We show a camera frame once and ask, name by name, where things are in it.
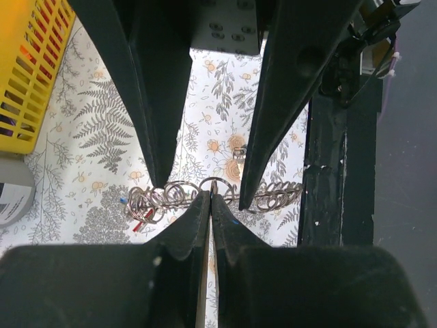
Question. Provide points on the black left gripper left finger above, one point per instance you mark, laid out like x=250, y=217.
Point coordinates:
x=161, y=283

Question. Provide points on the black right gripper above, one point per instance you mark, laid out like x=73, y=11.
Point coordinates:
x=144, y=46

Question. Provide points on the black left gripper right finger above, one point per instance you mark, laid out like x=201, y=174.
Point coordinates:
x=306, y=286

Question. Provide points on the key with red tag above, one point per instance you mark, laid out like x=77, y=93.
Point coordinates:
x=148, y=218

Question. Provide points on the floral tablecloth mat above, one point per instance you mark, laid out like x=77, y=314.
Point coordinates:
x=88, y=155

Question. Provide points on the grey paper-wrapped roll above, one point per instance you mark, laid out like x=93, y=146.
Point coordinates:
x=17, y=190

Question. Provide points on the yellow plastic basket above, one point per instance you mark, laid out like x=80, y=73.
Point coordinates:
x=34, y=36

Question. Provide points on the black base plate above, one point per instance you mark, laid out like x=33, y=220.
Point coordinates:
x=338, y=196

